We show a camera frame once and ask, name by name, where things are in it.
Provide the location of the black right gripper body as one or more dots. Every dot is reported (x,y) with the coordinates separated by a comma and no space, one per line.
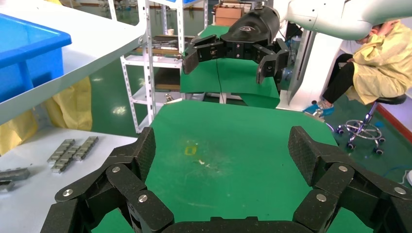
(254,30)

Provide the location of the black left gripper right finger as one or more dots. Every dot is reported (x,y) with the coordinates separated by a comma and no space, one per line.
(334,180)

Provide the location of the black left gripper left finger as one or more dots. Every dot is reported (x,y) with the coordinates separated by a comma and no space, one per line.
(125,180)

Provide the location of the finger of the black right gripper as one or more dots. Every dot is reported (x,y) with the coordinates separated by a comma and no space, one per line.
(272,62)
(206,49)

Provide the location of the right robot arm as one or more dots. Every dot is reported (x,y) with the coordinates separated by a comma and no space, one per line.
(338,16)

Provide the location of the brown cardboard box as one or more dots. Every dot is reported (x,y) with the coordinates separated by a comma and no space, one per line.
(228,16)

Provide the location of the draped green cloth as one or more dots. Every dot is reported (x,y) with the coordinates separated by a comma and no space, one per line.
(238,77)

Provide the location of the white robot torso column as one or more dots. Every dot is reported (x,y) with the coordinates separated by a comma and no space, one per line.
(309,74)

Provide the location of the white paper cup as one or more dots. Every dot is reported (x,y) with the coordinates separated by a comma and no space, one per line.
(171,32)

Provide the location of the white metal shelving rack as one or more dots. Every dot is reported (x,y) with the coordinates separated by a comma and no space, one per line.
(167,62)

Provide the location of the notched metal bar part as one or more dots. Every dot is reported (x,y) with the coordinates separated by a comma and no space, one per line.
(16,174)
(85,148)
(61,150)
(66,159)
(5,186)

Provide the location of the yellow plastic bag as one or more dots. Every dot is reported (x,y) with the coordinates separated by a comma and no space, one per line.
(70,106)

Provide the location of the white flat shelf board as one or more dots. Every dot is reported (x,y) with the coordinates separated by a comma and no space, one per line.
(35,199)

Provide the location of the rolling stool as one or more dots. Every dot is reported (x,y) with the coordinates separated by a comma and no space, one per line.
(391,99)

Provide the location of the white sloped shelf board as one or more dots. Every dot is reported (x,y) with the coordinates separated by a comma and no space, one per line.
(103,35)

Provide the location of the green table cloth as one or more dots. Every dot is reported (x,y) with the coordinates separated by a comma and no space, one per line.
(231,160)

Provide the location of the person in yellow coat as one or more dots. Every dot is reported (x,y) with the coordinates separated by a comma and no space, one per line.
(383,64)

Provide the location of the blue plastic bin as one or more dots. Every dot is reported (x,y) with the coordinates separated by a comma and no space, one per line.
(29,54)

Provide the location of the white perforated rack post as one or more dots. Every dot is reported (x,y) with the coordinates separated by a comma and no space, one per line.
(129,93)
(147,80)

